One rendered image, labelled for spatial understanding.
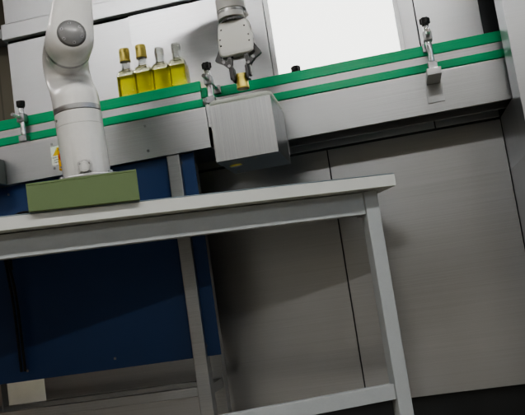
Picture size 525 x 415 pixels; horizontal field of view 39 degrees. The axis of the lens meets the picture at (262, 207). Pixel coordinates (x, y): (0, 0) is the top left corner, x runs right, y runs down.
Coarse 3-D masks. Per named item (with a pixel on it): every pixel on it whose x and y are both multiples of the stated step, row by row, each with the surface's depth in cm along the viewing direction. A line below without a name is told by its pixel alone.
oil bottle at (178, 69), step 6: (174, 60) 236; (180, 60) 235; (168, 66) 236; (174, 66) 235; (180, 66) 235; (186, 66) 238; (174, 72) 235; (180, 72) 235; (186, 72) 236; (174, 78) 235; (180, 78) 235; (186, 78) 235; (174, 84) 235; (180, 84) 234
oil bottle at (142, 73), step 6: (138, 66) 238; (144, 66) 238; (138, 72) 238; (144, 72) 237; (150, 72) 238; (138, 78) 237; (144, 78) 237; (150, 78) 237; (138, 84) 237; (144, 84) 237; (150, 84) 237; (138, 90) 237; (144, 90) 237; (150, 90) 236
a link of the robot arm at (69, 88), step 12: (48, 60) 193; (48, 72) 197; (60, 72) 196; (72, 72) 196; (84, 72) 199; (48, 84) 196; (60, 84) 194; (72, 84) 189; (84, 84) 191; (60, 96) 188; (72, 96) 187; (84, 96) 188; (96, 96) 192; (60, 108) 188; (72, 108) 187; (96, 108) 191
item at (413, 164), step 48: (48, 0) 266; (96, 0) 262; (144, 0) 257; (192, 0) 255; (432, 0) 240; (480, 0) 238; (96, 48) 261; (48, 96) 262; (336, 144) 242; (384, 144) 239; (432, 144) 236; (480, 144) 233
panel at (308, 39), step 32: (288, 0) 247; (320, 0) 245; (352, 0) 243; (384, 0) 241; (288, 32) 246; (320, 32) 244; (352, 32) 242; (384, 32) 240; (288, 64) 245; (320, 64) 243
